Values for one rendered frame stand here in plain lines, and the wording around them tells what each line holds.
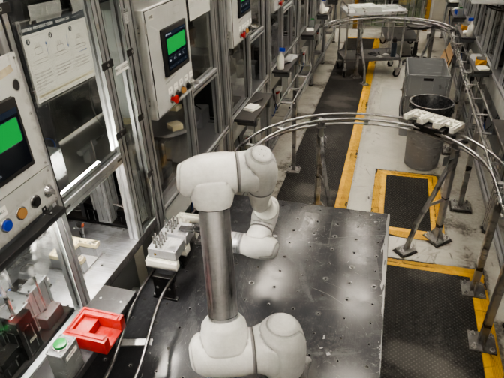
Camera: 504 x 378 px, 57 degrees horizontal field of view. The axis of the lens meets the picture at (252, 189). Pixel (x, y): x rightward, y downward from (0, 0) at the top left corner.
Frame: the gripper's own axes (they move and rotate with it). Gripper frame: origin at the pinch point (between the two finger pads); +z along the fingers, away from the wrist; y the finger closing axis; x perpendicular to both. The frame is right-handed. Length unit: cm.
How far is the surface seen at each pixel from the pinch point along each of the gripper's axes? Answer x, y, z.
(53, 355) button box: 79, 12, 6
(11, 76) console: 53, 87, 16
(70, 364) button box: 77, 6, 3
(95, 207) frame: 4.4, 9.8, 41.7
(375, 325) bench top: 9, -22, -85
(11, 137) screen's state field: 61, 74, 14
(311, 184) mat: -201, -90, -19
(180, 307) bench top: 22.2, -22.4, -4.3
